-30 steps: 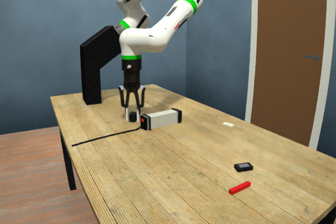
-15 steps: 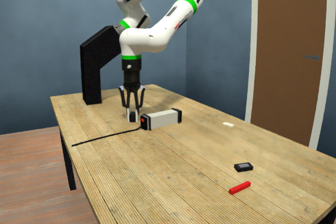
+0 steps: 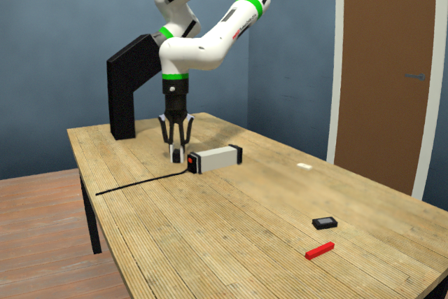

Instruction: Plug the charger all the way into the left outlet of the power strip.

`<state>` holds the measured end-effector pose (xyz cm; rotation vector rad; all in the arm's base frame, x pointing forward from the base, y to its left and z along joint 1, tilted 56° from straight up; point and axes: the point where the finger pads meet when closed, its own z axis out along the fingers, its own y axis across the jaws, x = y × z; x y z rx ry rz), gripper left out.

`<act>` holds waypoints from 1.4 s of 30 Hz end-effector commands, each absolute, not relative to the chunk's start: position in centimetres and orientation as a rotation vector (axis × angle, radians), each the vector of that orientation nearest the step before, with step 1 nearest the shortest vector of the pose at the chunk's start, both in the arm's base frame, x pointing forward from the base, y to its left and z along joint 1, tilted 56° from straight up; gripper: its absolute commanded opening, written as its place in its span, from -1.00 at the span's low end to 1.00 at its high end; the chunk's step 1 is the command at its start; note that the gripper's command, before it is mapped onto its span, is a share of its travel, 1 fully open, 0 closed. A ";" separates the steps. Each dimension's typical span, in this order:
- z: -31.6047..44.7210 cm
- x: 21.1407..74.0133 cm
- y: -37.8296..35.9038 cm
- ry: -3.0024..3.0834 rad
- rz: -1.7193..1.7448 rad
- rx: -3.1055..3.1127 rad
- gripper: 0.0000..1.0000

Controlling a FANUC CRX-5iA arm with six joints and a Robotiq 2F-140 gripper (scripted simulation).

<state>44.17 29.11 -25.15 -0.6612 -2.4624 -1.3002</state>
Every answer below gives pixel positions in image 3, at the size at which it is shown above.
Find black charger with two yellow prongs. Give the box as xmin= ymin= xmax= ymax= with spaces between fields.
xmin=172 ymin=148 xmax=181 ymax=163

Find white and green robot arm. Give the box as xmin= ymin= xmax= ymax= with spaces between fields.
xmin=151 ymin=0 xmax=270 ymax=96

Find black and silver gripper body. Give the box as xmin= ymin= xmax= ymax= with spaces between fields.
xmin=164 ymin=95 xmax=188 ymax=124

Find red rectangular bar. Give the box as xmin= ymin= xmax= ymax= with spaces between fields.
xmin=305 ymin=242 xmax=335 ymax=260

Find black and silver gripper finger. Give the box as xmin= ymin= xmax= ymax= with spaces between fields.
xmin=177 ymin=114 xmax=195 ymax=163
xmin=157 ymin=114 xmax=174 ymax=162

